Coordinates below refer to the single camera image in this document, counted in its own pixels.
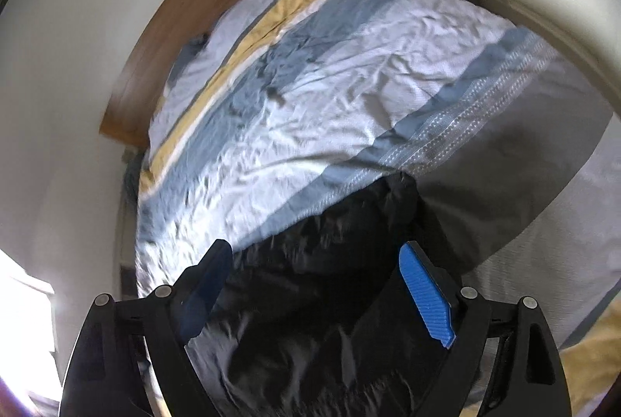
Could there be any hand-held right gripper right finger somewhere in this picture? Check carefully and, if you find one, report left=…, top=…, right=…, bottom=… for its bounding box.
left=398, top=241, right=573, bottom=417

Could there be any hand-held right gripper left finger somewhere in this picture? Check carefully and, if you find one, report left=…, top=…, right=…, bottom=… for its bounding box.
left=58, top=239, right=234, bottom=417

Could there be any black padded garment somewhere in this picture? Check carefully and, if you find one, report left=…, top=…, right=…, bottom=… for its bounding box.
left=184, top=172, right=467, bottom=417

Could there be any bright window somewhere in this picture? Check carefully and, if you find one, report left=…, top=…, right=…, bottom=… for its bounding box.
left=0, top=249, right=56, bottom=403

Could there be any grey cloth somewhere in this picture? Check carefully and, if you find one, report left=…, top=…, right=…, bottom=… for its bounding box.
left=171, top=33, right=210, bottom=79

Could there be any striped bed blanket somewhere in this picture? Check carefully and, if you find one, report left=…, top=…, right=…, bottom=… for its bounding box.
left=133, top=0, right=621, bottom=417

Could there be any wooden headboard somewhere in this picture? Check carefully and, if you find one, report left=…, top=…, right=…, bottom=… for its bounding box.
left=99, top=0, right=326, bottom=149

